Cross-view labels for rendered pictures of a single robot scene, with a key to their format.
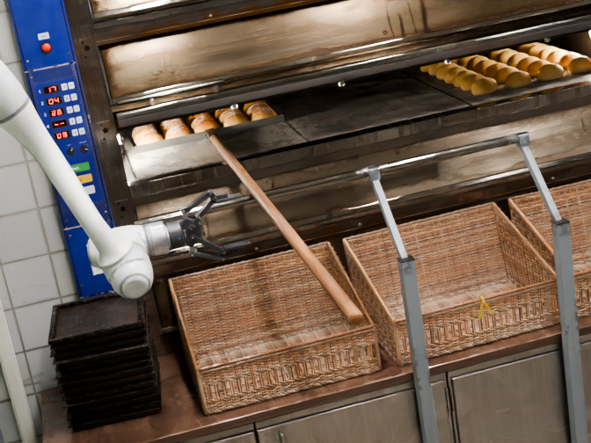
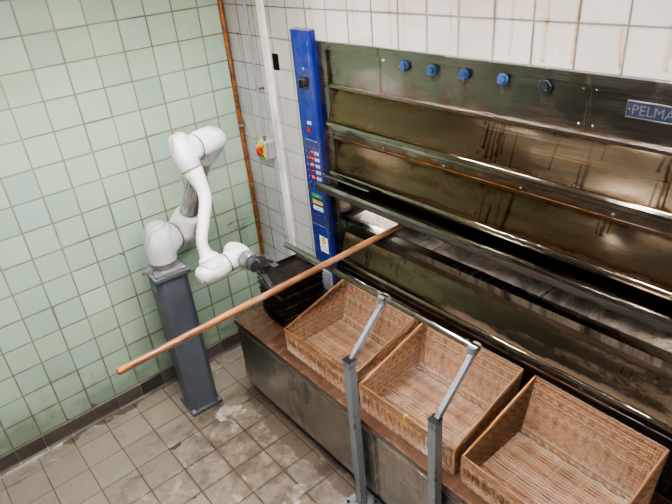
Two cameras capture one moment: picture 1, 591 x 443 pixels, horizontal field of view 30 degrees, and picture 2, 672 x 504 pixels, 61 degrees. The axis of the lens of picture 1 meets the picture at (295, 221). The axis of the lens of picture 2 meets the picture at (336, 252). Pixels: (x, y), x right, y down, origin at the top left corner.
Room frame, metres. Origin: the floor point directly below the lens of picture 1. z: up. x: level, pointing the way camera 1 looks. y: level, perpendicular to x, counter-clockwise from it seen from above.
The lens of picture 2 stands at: (2.05, -1.96, 2.55)
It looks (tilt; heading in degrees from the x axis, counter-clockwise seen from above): 29 degrees down; 63
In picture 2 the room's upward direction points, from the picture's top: 5 degrees counter-clockwise
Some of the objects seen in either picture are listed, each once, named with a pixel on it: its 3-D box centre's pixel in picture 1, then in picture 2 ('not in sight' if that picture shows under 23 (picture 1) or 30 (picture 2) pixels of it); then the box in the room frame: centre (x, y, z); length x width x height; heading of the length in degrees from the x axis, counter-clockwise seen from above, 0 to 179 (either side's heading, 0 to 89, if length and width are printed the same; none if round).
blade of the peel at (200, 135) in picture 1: (201, 123); not in sight; (4.00, 0.28, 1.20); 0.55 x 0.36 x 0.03; 101
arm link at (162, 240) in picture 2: not in sight; (160, 240); (2.48, 0.92, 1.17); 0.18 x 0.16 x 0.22; 29
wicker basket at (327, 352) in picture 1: (270, 323); (351, 332); (3.18, 0.13, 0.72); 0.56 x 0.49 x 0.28; 100
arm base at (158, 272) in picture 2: not in sight; (161, 264); (2.45, 0.91, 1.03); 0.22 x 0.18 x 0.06; 7
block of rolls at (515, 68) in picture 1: (503, 63); not in sight; (4.08, -0.87, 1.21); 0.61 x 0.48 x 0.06; 10
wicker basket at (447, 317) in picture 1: (449, 279); (438, 389); (3.28, -0.46, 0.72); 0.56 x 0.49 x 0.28; 101
